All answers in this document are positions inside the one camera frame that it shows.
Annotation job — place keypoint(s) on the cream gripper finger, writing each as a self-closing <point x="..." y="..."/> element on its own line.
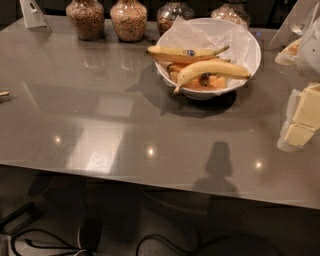
<point x="288" y="55"/>
<point x="302" y="118"/>

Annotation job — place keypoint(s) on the white ceramic bowl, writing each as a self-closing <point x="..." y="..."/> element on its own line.
<point x="252" y="62"/>

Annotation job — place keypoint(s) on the orange fruit pieces in bowl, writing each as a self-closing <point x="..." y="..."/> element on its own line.
<point x="205" y="82"/>

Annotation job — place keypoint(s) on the back yellow banana with sticker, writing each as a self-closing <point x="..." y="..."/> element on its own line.
<point x="181" y="55"/>

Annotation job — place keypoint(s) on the white panel at top right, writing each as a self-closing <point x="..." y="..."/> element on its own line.
<point x="298" y="21"/>

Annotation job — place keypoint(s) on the white paper liner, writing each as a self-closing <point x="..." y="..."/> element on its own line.
<point x="208" y="33"/>

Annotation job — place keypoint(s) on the right glass jar of grains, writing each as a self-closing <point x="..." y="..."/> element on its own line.
<point x="233" y="11"/>

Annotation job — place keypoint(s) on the glass jar of grains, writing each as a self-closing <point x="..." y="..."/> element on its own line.
<point x="129" y="19"/>
<point x="233" y="11"/>
<point x="86" y="18"/>

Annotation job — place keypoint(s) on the left glass jar of grains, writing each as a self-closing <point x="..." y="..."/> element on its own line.
<point x="86" y="18"/>

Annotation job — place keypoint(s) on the white table sign stand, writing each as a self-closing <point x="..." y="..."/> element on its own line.
<point x="33" y="16"/>

